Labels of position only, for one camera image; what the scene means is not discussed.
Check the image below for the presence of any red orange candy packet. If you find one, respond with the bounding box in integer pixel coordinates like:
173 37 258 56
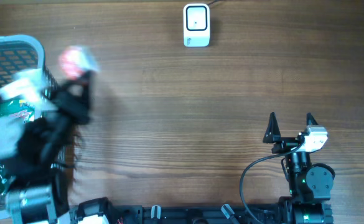
59 45 100 80

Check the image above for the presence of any green 3M gloves bag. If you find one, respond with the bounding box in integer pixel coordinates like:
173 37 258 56
0 99 35 123

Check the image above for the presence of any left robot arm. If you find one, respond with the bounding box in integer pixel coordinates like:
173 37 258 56
0 70 95 223

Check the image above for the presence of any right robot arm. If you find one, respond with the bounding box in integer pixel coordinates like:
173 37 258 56
263 112 335 223

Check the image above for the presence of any white barcode scanner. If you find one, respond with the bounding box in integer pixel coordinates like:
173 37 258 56
183 3 210 47

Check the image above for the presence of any black right camera cable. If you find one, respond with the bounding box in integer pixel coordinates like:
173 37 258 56
239 143 306 224

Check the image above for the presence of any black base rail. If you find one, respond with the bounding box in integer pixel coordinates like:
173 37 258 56
70 197 334 224

